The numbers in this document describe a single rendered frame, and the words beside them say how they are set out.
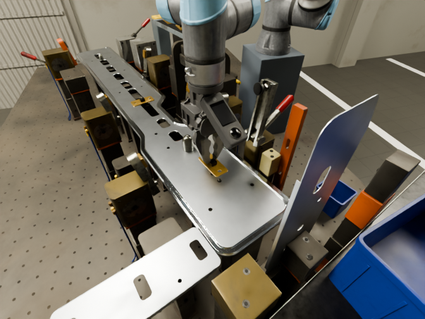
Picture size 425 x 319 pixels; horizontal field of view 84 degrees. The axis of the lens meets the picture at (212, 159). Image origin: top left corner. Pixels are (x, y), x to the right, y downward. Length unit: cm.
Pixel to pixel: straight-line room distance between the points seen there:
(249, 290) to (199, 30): 42
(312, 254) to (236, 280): 13
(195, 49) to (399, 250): 52
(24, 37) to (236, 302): 315
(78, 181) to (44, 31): 227
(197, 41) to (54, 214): 86
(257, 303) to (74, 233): 73
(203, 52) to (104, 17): 273
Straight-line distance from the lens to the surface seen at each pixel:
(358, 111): 29
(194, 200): 57
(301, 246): 45
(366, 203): 53
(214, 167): 59
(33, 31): 324
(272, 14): 108
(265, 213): 56
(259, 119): 63
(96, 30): 317
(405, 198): 69
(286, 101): 68
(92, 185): 112
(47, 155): 138
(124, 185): 58
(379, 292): 43
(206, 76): 45
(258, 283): 43
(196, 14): 42
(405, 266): 57
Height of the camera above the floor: 146
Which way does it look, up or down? 43 degrees down
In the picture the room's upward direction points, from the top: straight up
